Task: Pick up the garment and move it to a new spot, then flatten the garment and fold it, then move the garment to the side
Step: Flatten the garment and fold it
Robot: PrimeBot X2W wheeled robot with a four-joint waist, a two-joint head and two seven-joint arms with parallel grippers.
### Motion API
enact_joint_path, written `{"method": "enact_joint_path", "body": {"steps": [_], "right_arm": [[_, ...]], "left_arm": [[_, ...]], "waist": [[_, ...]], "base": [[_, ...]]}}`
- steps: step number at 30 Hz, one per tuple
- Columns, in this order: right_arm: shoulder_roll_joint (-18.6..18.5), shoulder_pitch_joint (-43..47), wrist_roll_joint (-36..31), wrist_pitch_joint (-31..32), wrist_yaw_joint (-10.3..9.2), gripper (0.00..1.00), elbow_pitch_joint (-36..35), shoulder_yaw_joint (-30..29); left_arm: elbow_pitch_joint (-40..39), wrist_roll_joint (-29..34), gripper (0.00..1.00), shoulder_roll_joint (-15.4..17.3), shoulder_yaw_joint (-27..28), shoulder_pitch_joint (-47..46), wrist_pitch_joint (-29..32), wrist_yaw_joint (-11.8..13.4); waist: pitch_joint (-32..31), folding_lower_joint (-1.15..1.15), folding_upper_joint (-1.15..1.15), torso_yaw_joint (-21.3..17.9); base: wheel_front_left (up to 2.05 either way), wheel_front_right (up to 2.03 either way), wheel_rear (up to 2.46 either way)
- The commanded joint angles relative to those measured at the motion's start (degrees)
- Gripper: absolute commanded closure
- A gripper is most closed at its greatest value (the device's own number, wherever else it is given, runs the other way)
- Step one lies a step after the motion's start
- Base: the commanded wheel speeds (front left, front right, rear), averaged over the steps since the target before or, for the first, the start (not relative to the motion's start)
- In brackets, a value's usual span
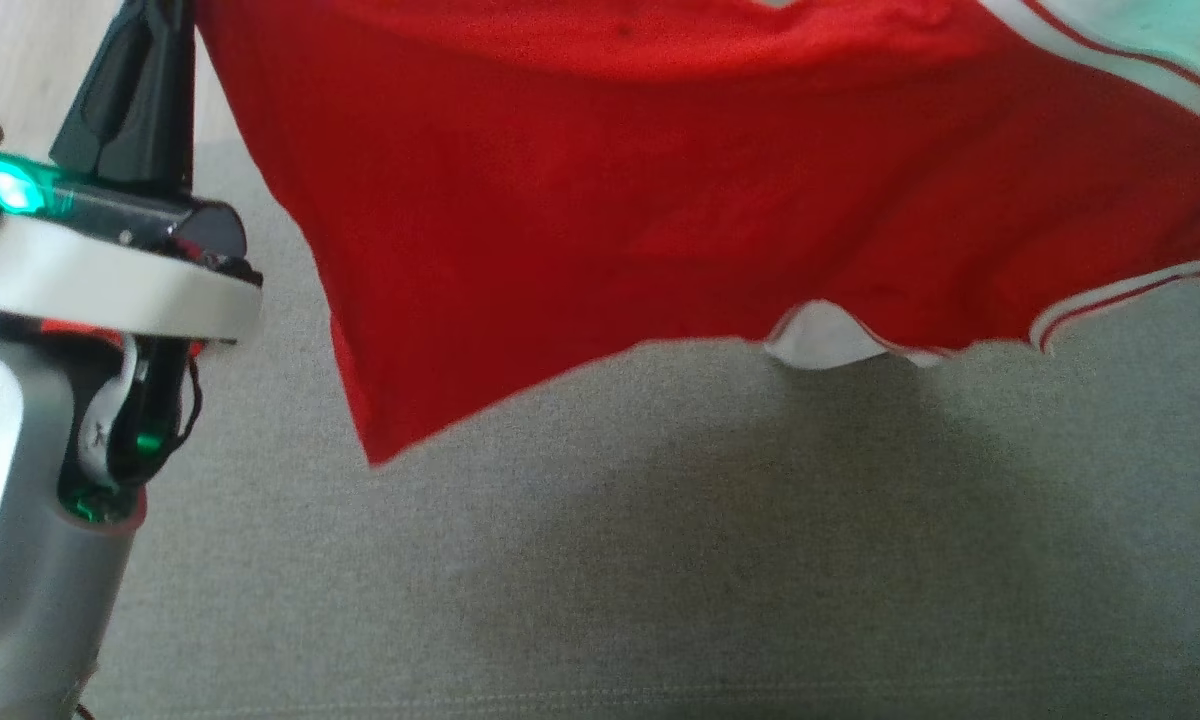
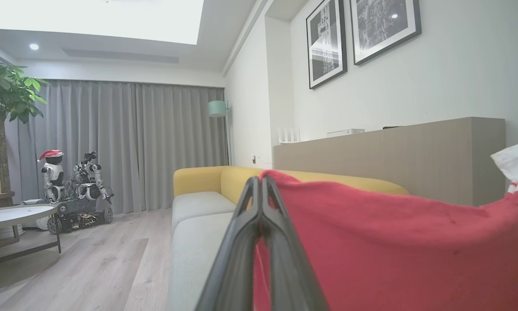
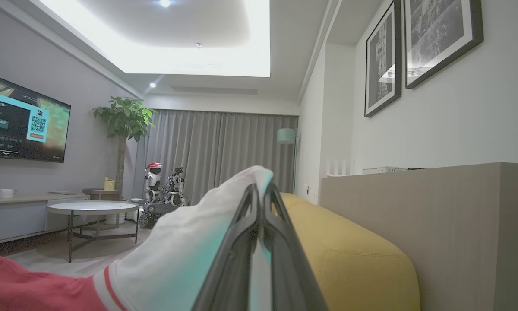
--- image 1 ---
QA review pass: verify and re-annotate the red shirt white striped trim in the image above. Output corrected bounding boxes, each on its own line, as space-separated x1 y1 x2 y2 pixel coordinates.
192 0 1200 469

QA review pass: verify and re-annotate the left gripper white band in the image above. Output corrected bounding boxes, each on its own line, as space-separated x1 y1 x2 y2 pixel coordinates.
0 0 264 346

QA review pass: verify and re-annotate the grey sofa seat cushion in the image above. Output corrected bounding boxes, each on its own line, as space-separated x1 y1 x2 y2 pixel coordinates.
80 130 1200 720

